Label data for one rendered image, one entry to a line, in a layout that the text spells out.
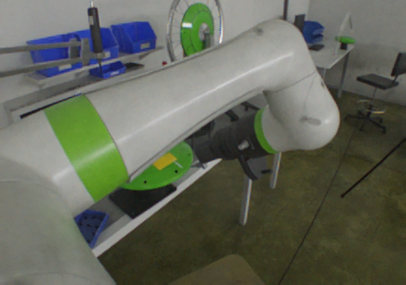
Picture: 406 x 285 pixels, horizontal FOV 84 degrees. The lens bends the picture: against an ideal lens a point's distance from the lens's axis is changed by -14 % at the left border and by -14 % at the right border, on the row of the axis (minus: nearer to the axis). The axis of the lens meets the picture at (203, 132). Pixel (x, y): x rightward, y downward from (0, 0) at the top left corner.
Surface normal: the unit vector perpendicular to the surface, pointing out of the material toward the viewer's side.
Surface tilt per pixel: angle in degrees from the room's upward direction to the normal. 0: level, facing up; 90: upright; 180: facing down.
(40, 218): 34
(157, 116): 63
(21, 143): 30
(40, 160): 51
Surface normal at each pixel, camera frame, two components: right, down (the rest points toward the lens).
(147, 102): 0.46, -0.29
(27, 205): 0.36, -0.92
